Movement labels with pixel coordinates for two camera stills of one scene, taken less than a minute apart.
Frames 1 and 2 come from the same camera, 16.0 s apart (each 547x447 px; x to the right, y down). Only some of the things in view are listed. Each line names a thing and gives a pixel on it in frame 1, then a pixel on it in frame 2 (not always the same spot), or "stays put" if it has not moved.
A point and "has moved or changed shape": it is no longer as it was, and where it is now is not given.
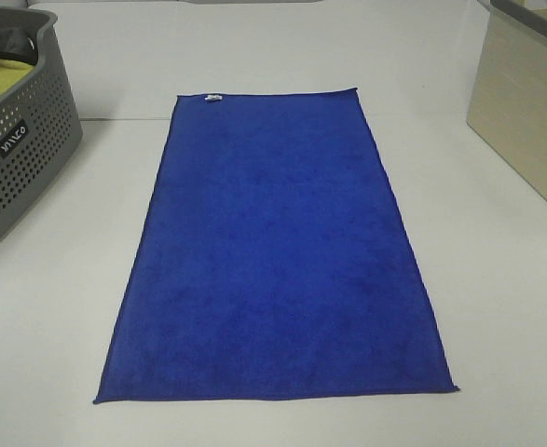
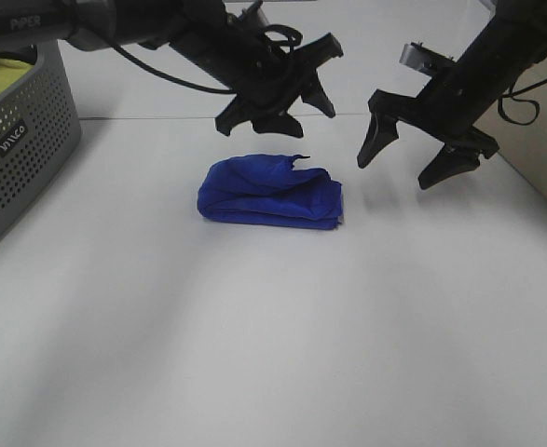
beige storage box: (521, 98) stays put
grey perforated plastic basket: (21, 143) stays put
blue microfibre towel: (274, 260) has moved or changed shape
